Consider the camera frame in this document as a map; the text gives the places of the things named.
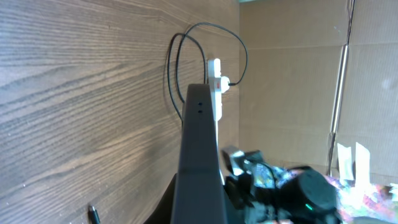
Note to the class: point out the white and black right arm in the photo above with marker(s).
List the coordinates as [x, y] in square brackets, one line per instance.
[258, 192]

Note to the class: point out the black smartphone with blue screen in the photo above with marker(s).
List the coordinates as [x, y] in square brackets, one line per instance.
[199, 194]

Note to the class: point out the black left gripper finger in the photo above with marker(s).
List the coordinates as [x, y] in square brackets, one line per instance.
[163, 212]

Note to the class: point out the white power strip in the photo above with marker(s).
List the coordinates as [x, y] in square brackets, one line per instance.
[214, 81]

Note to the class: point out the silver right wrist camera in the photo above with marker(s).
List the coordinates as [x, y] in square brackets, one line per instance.
[232, 159]

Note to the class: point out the white charger plug adapter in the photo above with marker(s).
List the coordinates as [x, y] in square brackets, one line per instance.
[224, 84]

